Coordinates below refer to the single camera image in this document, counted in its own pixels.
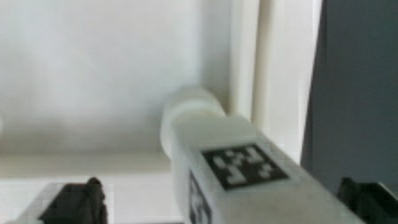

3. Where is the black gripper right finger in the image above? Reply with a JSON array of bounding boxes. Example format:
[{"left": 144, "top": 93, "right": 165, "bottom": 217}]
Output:
[{"left": 337, "top": 177, "right": 398, "bottom": 224}]

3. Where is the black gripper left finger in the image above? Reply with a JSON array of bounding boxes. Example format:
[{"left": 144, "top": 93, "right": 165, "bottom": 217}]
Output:
[{"left": 37, "top": 177, "right": 108, "bottom": 224}]

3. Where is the white leg with marker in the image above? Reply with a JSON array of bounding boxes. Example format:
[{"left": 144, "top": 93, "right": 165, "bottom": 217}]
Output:
[{"left": 160, "top": 88, "right": 364, "bottom": 224}]

